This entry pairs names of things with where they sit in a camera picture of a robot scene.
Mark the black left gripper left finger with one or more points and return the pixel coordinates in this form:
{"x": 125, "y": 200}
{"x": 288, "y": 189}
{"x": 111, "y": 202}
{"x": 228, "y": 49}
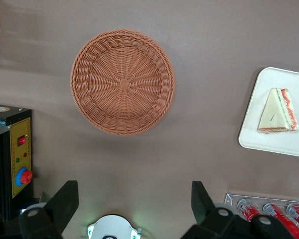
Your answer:
{"x": 57, "y": 211}

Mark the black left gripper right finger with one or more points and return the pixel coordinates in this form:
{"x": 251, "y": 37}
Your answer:
{"x": 206, "y": 214}

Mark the triangle sandwich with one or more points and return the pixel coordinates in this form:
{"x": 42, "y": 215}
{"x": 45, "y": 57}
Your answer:
{"x": 272, "y": 117}

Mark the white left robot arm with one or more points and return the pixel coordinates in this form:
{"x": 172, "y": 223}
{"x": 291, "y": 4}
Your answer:
{"x": 114, "y": 227}

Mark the cream rectangular tray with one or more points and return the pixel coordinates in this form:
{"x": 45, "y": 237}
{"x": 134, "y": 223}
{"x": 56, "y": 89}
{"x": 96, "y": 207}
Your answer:
{"x": 254, "y": 134}

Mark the brown round wicker basket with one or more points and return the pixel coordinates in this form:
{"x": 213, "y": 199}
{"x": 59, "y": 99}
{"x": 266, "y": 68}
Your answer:
{"x": 123, "y": 83}

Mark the clear acrylic bottle rack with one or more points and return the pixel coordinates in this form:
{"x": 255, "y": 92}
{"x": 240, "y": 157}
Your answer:
{"x": 230, "y": 199}

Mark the black food warmer machine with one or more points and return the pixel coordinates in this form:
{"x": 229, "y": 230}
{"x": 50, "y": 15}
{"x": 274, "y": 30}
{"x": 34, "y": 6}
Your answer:
{"x": 17, "y": 149}

